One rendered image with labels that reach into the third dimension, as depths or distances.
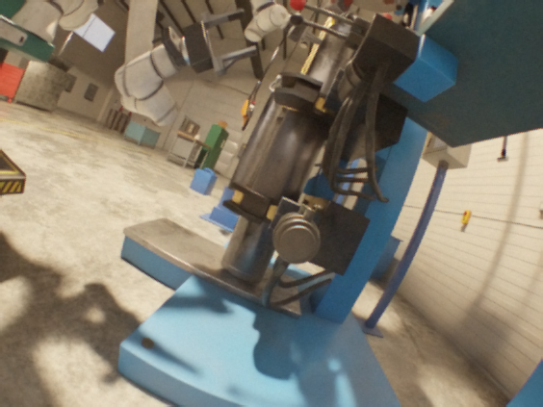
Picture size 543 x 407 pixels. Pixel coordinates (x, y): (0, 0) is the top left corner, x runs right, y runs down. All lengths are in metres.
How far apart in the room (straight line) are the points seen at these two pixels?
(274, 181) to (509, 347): 2.03
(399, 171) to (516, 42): 0.75
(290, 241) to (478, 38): 0.60
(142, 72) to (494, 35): 0.75
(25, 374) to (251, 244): 0.91
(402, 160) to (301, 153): 0.46
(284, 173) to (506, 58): 0.84
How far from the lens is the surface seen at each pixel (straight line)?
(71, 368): 0.69
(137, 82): 0.62
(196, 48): 0.58
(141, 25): 0.78
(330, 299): 1.07
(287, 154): 0.94
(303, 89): 0.89
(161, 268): 1.05
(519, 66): 0.61
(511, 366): 2.11
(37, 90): 8.29
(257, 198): 0.79
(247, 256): 0.98
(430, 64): 0.53
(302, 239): 0.51
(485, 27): 0.54
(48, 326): 0.78
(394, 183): 1.05
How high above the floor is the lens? 0.58
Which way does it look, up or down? 4 degrees down
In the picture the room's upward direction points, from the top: 24 degrees clockwise
